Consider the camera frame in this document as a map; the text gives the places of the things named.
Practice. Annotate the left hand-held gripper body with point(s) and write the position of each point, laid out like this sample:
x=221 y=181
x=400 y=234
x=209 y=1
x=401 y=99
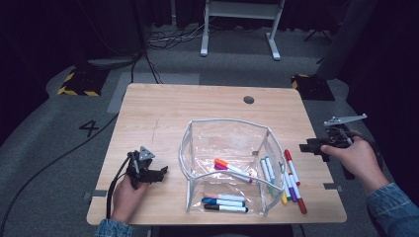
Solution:
x=140 y=168

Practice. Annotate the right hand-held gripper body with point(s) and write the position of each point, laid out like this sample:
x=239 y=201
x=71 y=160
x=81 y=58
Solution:
x=339 y=136

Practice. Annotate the red marker pen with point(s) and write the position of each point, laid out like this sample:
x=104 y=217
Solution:
x=290 y=161

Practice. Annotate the teal marker pen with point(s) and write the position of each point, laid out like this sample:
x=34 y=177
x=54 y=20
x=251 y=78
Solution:
x=269 y=166

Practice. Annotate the purple marker pen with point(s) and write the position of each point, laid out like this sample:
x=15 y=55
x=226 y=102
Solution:
x=292 y=194

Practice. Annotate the green marker pen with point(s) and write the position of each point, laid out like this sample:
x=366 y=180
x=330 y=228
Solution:
x=264 y=168

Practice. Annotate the blue marker pen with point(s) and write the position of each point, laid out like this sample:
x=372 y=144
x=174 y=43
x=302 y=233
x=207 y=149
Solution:
x=209 y=200

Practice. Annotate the yellow marker pen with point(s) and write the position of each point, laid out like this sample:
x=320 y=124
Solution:
x=284 y=199

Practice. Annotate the brown marker pen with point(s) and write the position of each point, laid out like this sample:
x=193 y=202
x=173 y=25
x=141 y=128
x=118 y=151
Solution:
x=301 y=205

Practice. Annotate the orange marker pen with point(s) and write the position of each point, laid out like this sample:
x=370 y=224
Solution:
x=221 y=162

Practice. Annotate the clear plastic pouch white trim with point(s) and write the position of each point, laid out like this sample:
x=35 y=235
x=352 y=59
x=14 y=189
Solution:
x=227 y=141

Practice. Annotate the person's right hand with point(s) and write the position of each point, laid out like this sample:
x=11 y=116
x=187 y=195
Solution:
x=359 y=161

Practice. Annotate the person's left hand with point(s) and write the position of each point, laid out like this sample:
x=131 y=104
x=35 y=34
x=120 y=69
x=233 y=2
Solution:
x=125 y=200

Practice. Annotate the grey tape strip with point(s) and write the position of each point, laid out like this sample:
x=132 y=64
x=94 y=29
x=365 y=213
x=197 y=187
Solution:
x=97 y=193
x=332 y=186

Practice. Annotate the yellow black striped stand base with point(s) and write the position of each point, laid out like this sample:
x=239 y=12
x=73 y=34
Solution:
x=84 y=82
x=313 y=87

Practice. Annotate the grey curtain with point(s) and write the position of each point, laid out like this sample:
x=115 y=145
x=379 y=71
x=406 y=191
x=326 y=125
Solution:
x=346 y=39

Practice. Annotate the black tripod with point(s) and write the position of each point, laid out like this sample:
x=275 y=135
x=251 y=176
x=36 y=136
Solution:
x=316 y=33

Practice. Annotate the grey flat base plate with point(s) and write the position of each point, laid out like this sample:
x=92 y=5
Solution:
x=112 y=62

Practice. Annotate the white desk frame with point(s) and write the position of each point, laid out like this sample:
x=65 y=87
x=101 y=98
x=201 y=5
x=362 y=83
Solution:
x=242 y=10

